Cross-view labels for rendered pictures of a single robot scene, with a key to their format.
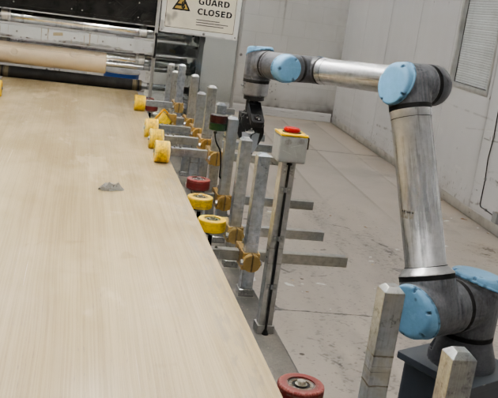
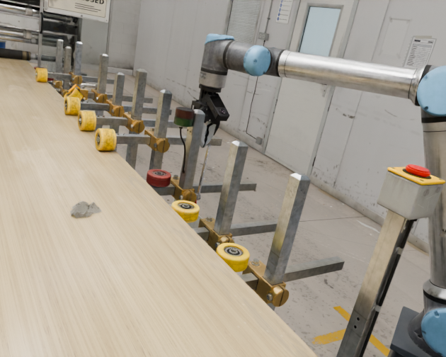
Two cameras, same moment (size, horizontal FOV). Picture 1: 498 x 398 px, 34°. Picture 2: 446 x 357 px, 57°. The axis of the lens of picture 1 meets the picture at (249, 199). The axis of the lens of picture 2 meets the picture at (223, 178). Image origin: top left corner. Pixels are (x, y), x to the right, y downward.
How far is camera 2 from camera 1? 155 cm
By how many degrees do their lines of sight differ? 23
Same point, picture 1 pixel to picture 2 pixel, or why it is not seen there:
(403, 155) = not seen: outside the picture
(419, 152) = not seen: outside the picture
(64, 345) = not seen: outside the picture
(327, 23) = (128, 12)
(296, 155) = (427, 207)
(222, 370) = not seen: outside the picture
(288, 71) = (261, 64)
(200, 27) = (78, 9)
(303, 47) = (114, 27)
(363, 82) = (347, 80)
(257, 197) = (291, 225)
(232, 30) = (105, 13)
